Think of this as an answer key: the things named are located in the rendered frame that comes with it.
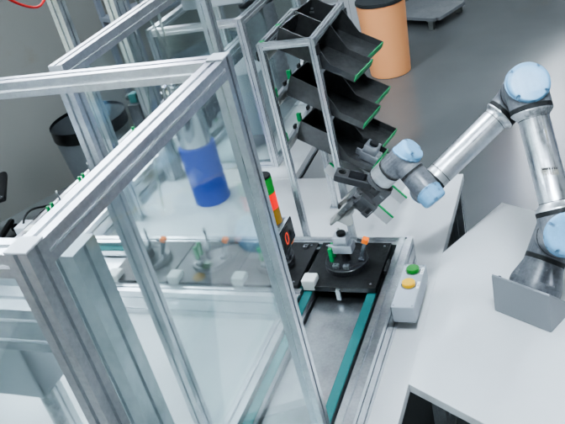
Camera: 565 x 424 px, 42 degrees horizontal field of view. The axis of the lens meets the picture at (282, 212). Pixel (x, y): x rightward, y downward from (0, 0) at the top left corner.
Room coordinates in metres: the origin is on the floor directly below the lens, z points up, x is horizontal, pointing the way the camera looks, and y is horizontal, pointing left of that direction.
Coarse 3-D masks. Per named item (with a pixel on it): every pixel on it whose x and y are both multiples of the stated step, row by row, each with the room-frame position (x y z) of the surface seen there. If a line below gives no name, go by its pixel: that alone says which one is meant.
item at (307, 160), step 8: (296, 144) 3.15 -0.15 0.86; (304, 144) 3.12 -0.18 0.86; (296, 152) 3.06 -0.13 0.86; (304, 152) 3.03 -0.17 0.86; (312, 152) 3.06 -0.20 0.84; (296, 160) 2.98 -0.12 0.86; (304, 160) 2.96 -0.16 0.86; (312, 160) 3.07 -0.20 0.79; (320, 160) 3.14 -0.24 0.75; (264, 168) 2.98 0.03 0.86; (272, 168) 2.96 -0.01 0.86; (280, 168) 2.94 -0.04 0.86; (296, 168) 2.90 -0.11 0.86; (304, 168) 2.99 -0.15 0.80; (312, 168) 3.03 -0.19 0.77; (320, 168) 3.12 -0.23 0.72; (272, 176) 2.88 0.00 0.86; (280, 176) 2.87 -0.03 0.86; (304, 176) 2.93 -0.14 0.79; (312, 176) 3.01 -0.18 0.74; (320, 176) 3.10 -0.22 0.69
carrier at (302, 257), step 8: (296, 248) 2.10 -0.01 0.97; (312, 248) 2.07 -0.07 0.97; (296, 256) 2.05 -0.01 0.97; (304, 256) 2.04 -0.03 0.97; (312, 256) 2.03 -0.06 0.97; (288, 264) 1.99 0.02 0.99; (296, 264) 2.00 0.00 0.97; (304, 264) 1.99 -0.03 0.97; (296, 272) 1.96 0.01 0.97; (304, 272) 1.95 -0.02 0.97; (296, 280) 1.91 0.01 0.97; (296, 288) 1.89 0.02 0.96
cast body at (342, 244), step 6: (336, 234) 1.93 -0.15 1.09; (342, 234) 1.92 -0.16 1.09; (348, 234) 1.93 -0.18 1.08; (336, 240) 1.92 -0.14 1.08; (342, 240) 1.91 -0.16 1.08; (348, 240) 1.92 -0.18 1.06; (330, 246) 1.95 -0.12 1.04; (336, 246) 1.92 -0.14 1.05; (342, 246) 1.91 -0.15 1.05; (348, 246) 1.90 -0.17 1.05; (354, 246) 1.93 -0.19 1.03; (336, 252) 1.92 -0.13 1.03; (342, 252) 1.91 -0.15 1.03; (348, 252) 1.90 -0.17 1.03
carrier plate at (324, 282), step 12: (324, 252) 2.03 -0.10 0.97; (372, 252) 1.96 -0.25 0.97; (384, 252) 1.94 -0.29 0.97; (324, 264) 1.96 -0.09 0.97; (372, 264) 1.89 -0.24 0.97; (384, 264) 1.88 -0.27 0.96; (324, 276) 1.90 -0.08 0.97; (360, 276) 1.85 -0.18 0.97; (372, 276) 1.83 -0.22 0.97; (324, 288) 1.85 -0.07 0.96; (336, 288) 1.83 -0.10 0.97; (348, 288) 1.81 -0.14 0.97; (360, 288) 1.79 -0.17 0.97; (372, 288) 1.77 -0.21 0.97
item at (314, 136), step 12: (312, 120) 2.31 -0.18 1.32; (324, 120) 2.31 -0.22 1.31; (336, 120) 2.28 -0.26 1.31; (300, 132) 2.22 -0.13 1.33; (312, 132) 2.19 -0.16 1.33; (324, 132) 2.17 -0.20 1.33; (336, 132) 2.28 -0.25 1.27; (348, 132) 2.26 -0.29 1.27; (312, 144) 2.20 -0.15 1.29; (324, 144) 2.17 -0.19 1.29; (348, 144) 2.22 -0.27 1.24; (360, 144) 2.22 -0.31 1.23; (348, 156) 2.12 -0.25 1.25
